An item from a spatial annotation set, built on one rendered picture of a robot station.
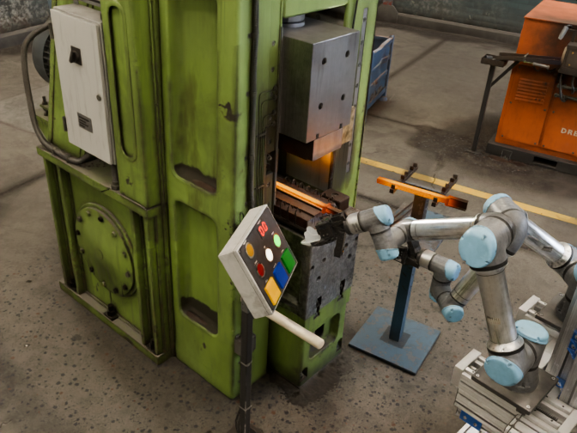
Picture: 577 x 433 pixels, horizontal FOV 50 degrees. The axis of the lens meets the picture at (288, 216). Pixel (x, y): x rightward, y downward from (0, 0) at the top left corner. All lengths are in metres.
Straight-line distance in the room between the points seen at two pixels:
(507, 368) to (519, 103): 4.09
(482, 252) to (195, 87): 1.30
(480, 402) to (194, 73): 1.66
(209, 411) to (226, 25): 1.84
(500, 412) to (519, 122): 3.93
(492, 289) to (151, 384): 1.92
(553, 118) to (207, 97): 3.98
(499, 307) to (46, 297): 2.74
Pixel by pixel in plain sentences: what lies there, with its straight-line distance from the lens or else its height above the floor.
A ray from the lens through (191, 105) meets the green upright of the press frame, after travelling 2.58.
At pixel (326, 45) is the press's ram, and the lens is 2.40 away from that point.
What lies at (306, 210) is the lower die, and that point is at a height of 0.99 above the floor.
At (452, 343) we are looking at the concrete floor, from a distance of 3.69.
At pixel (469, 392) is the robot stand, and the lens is 2.44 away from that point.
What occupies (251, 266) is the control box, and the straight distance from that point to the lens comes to 2.14.
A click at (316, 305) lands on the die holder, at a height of 0.51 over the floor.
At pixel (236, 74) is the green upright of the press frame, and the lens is 2.27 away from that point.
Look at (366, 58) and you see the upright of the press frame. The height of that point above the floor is 1.56.
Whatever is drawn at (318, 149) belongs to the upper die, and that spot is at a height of 1.31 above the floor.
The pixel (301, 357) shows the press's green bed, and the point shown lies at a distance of 3.12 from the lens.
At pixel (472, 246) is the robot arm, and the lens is 1.94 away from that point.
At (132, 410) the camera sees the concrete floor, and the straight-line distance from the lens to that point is 3.21.
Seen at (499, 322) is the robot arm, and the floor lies 1.14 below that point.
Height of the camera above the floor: 2.38
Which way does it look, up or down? 31 degrees down
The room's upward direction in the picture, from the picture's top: 3 degrees clockwise
